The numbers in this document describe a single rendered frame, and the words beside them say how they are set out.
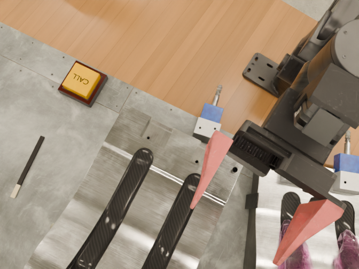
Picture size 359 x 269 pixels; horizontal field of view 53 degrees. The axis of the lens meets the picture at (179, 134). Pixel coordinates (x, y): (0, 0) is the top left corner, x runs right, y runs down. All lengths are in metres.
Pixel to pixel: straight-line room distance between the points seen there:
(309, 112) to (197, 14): 0.65
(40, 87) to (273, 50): 0.55
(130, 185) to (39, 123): 0.27
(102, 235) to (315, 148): 0.44
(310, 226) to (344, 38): 0.17
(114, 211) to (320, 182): 0.43
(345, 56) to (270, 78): 0.54
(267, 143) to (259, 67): 0.52
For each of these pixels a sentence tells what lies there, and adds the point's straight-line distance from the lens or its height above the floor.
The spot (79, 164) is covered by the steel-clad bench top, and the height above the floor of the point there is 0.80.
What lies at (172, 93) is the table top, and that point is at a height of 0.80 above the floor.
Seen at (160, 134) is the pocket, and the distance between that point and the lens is 0.72.
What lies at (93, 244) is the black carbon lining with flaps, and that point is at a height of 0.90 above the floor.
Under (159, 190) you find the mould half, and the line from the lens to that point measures 0.68.
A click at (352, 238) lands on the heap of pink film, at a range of 0.79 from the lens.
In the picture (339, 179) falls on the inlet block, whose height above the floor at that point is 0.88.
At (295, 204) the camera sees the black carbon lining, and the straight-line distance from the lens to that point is 0.76.
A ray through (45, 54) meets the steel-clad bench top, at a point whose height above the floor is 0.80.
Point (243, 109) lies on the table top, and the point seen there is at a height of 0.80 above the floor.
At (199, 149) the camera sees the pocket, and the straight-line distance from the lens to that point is 0.72.
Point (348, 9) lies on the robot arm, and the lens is 0.45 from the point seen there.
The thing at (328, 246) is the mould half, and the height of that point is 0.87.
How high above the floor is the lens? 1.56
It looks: 75 degrees down
